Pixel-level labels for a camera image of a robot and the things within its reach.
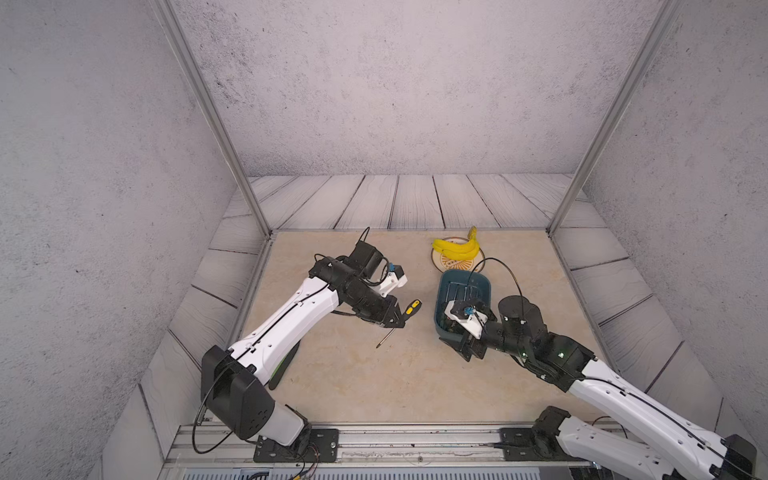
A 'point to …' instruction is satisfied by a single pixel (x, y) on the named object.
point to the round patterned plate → (443, 263)
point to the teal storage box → (459, 285)
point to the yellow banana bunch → (460, 251)
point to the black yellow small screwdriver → (412, 308)
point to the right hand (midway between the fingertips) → (453, 320)
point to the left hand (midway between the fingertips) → (405, 325)
